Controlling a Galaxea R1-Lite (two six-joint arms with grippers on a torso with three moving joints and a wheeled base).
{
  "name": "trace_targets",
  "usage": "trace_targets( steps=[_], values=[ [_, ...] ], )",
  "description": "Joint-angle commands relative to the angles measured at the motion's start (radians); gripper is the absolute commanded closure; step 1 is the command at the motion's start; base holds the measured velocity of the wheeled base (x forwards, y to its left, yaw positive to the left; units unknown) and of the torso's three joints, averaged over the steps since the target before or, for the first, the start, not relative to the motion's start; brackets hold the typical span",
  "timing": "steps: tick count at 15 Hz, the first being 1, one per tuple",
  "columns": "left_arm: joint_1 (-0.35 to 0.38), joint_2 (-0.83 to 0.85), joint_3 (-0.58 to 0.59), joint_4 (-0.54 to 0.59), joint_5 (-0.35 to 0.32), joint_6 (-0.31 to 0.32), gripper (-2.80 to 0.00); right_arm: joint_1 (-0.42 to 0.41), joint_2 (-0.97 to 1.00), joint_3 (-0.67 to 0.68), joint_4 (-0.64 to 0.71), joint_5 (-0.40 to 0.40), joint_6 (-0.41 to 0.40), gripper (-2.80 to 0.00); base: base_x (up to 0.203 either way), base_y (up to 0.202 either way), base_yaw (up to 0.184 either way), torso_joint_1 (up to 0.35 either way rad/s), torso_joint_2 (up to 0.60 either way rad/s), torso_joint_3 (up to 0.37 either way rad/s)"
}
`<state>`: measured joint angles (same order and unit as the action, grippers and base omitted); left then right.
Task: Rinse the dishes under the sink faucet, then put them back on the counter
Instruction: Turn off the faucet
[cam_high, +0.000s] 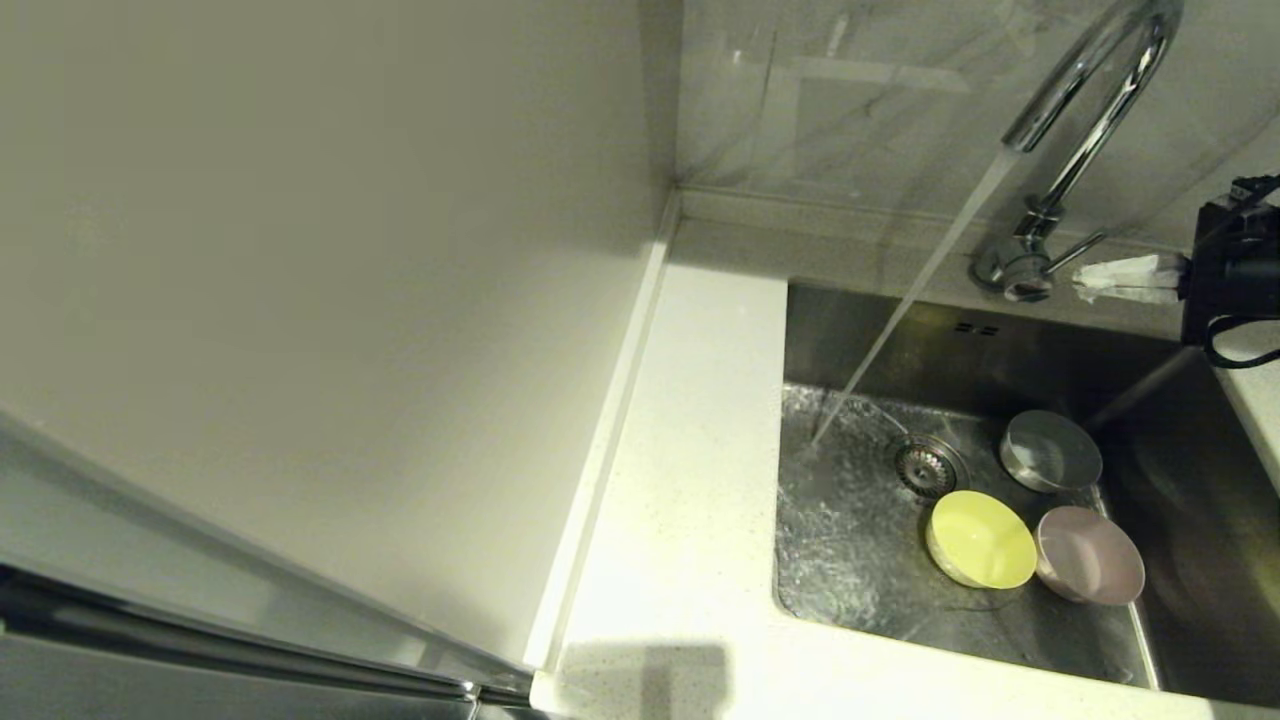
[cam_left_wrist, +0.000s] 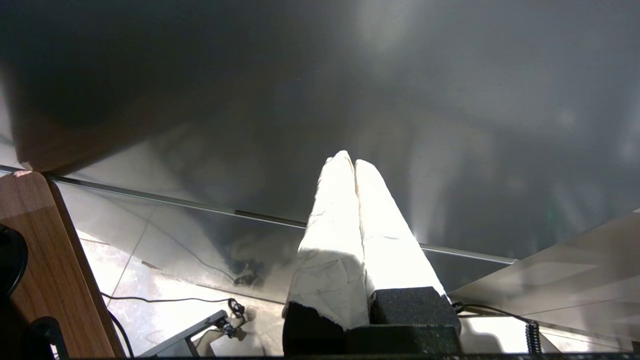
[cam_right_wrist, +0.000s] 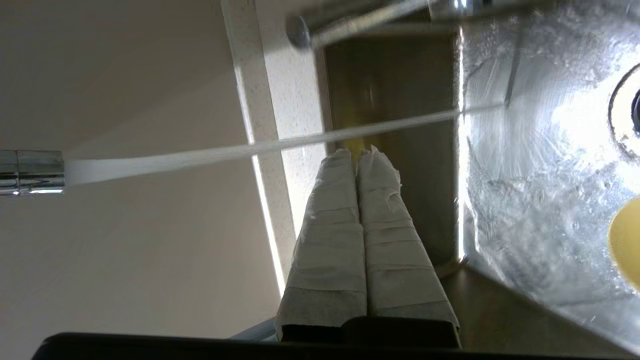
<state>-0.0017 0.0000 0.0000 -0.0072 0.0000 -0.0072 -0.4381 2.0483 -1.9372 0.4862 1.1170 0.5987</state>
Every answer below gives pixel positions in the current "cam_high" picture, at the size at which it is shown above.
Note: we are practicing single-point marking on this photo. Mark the light blue bowl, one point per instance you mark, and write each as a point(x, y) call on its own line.
point(1050, 452)

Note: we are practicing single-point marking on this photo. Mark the chrome gooseneck faucet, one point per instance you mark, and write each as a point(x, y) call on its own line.
point(1085, 150)

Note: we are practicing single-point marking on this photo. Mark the round metal drain strainer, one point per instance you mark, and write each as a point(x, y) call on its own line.
point(925, 468)

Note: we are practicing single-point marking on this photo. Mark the yellow bowl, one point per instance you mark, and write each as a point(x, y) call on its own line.
point(982, 540)

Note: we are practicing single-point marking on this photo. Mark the stainless steel sink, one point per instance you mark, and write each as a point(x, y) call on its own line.
point(1000, 620)

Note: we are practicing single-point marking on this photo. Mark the running water stream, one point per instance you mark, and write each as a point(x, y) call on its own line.
point(930, 270)

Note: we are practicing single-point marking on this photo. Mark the pink bowl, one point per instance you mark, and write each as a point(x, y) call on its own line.
point(1090, 555)

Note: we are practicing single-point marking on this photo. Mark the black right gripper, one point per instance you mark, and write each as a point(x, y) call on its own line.
point(1235, 270)

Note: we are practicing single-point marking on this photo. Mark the white tall cabinet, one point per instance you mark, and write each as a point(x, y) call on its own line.
point(300, 250)

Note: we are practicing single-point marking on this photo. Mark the grey appliance door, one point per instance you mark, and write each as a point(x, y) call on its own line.
point(150, 680)

